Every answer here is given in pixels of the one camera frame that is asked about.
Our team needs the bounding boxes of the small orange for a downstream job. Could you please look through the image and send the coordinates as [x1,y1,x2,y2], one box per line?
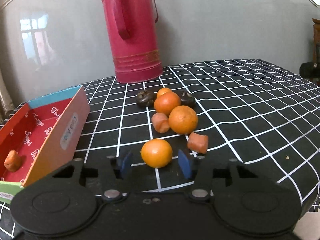
[140,139,173,168]
[156,87,171,98]

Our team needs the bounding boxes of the large front orange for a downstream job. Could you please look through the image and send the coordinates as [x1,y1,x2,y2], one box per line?
[168,106,198,134]

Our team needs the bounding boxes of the dark mangosteen right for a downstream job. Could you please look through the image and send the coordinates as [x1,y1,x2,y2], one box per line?
[177,90,196,108]

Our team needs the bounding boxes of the dark mangosteen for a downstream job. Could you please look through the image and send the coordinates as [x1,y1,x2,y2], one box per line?
[135,90,156,108]
[177,90,196,108]

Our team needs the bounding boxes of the dark mangosteen left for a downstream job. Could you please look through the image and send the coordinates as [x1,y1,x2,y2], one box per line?
[135,90,156,108]

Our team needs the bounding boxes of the colourful cardboard box tray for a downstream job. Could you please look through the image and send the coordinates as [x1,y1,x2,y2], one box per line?
[1,86,90,204]

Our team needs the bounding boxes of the black white checked tablecloth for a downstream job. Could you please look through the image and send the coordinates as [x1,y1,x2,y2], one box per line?
[1,59,319,239]

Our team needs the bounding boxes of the carrot chunk in box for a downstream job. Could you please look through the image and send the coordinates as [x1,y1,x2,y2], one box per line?
[4,150,22,172]

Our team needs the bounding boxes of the beige curtain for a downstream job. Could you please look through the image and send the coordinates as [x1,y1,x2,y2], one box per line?
[0,72,15,122]

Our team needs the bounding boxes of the red thermos flask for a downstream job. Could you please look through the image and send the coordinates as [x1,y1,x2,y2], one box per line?
[101,0,163,83]

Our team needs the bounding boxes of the wooden side stand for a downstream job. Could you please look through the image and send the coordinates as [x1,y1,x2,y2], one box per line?
[312,18,320,63]

